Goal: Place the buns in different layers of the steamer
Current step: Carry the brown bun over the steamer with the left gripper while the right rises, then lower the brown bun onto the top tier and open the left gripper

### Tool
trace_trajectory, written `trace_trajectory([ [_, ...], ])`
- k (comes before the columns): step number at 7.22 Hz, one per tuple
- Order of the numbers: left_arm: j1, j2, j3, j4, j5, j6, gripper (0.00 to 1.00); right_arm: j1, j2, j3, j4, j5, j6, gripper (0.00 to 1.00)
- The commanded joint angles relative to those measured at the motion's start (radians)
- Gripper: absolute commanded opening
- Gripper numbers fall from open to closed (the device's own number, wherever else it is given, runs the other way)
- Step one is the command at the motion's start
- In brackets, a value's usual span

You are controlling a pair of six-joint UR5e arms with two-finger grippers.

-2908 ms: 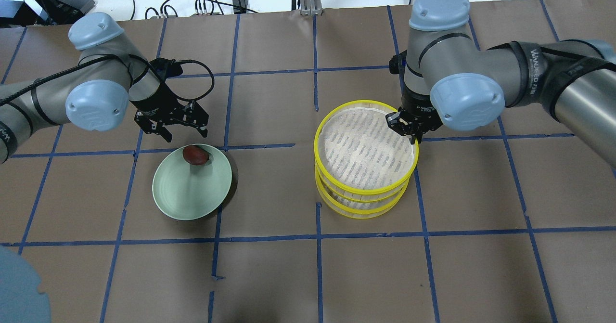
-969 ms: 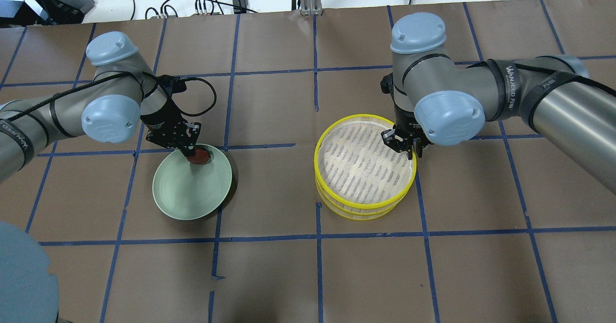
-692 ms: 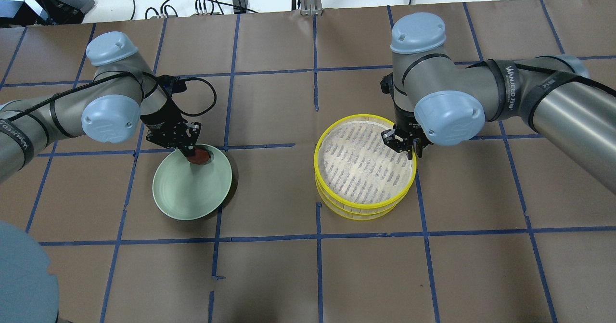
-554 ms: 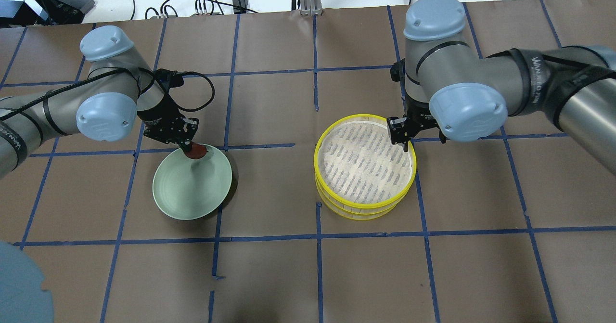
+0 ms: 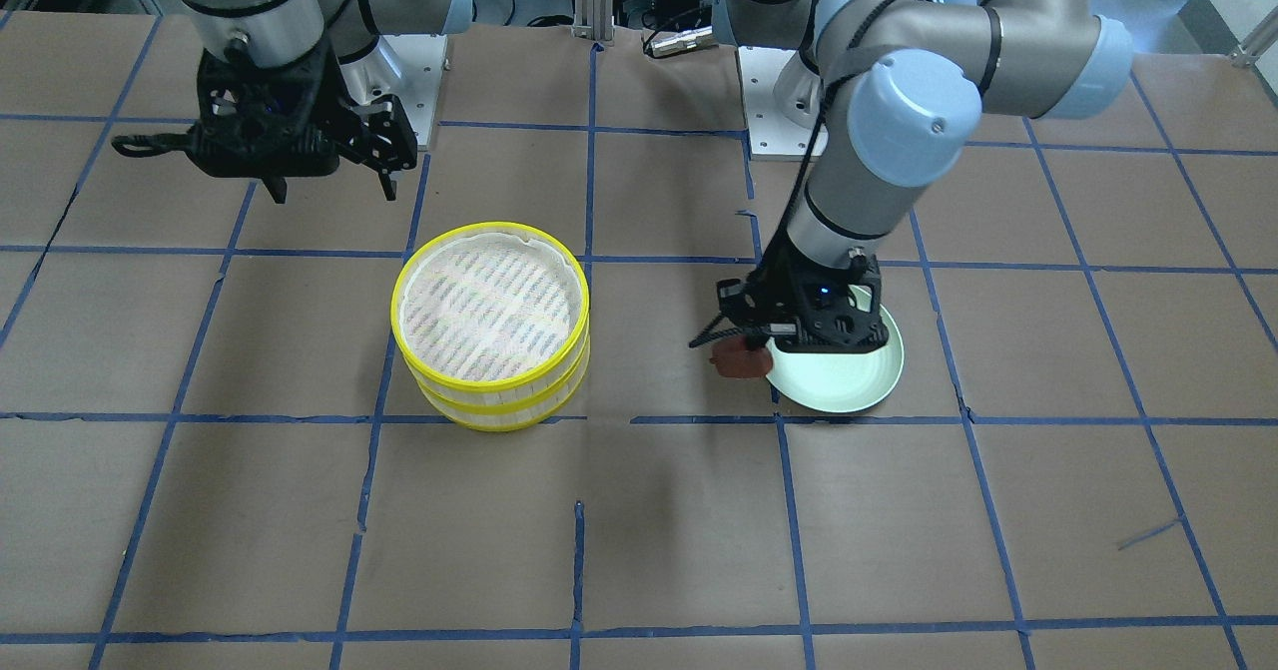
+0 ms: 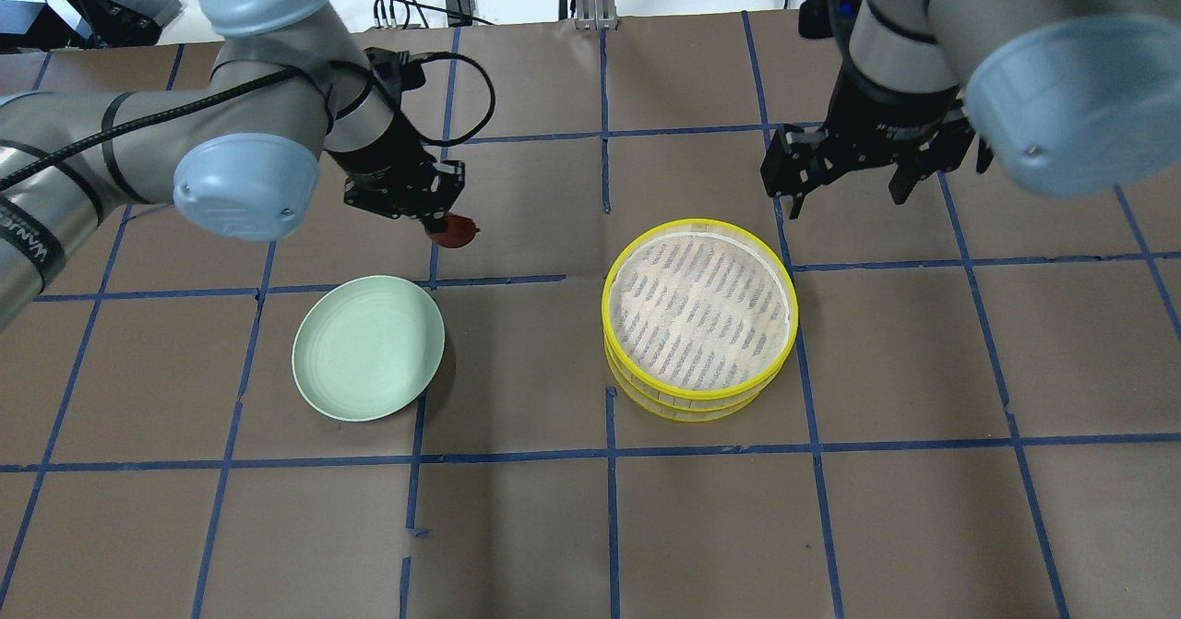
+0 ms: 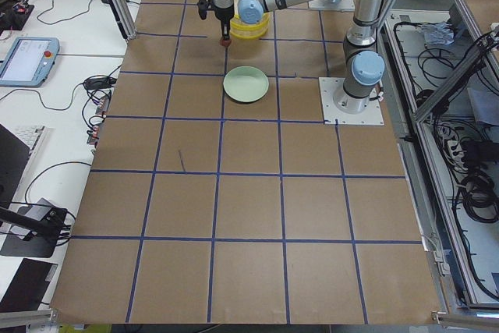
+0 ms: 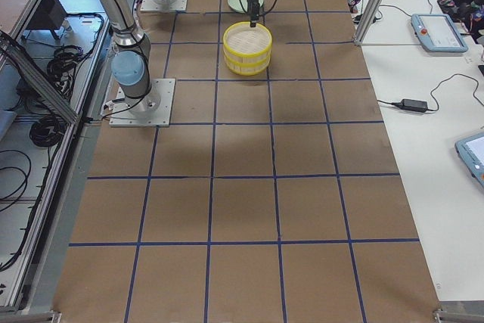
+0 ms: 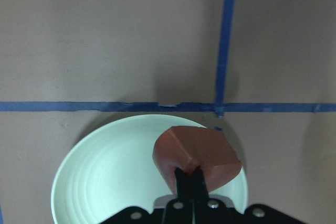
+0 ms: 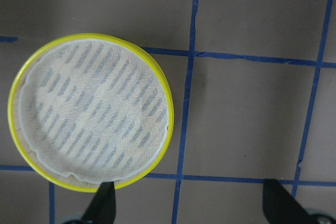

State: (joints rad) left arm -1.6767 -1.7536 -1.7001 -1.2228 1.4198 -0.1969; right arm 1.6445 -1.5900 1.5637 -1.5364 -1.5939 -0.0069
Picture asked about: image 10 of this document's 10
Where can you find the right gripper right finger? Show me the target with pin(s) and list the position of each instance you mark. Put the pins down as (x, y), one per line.
(280, 207)

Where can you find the yellow top steamer layer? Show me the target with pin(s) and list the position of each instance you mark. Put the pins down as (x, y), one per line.
(85, 109)

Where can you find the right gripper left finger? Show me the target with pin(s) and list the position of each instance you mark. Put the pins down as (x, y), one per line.
(102, 208)

